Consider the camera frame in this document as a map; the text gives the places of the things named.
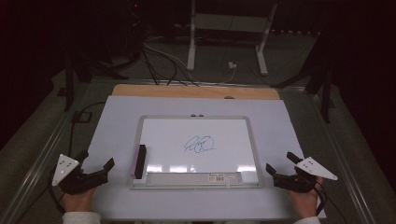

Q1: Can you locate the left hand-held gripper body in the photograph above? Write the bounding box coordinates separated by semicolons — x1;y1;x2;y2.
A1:
50;153;110;196

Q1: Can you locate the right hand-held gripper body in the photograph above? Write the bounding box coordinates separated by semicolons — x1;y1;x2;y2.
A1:
273;157;339;194

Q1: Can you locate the black whiteboard eraser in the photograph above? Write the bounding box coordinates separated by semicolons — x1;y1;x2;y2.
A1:
133;144;148;180

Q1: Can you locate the grey framed whiteboard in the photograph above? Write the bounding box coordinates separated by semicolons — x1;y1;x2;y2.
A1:
126;115;264;190

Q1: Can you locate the person's left hand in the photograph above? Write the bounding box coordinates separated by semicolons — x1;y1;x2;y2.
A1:
60;187;96;215

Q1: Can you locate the person's right hand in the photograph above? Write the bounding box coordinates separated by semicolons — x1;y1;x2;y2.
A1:
287;176;325;219

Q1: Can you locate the large white paper sheet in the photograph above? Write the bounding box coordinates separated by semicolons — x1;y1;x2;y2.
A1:
82;95;327;221

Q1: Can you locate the black tripod stand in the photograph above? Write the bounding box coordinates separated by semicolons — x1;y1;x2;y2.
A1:
270;33;336;124
57;55;129;112

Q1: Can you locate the dark computer tower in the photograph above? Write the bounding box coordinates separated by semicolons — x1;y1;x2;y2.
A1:
122;0;148;61

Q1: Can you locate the white metal stand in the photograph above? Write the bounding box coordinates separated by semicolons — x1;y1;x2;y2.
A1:
186;0;278;77

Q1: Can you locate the right hand-held gripper black cable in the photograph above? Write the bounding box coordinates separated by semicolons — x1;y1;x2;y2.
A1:
313;178;329;217

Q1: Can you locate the small black square frame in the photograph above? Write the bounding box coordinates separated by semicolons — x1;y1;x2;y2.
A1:
71;110;93;123

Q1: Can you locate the black floor cable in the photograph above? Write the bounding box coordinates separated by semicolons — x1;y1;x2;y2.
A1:
140;46;200;87

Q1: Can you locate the white cable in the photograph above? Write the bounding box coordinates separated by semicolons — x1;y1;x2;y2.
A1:
143;41;236;85

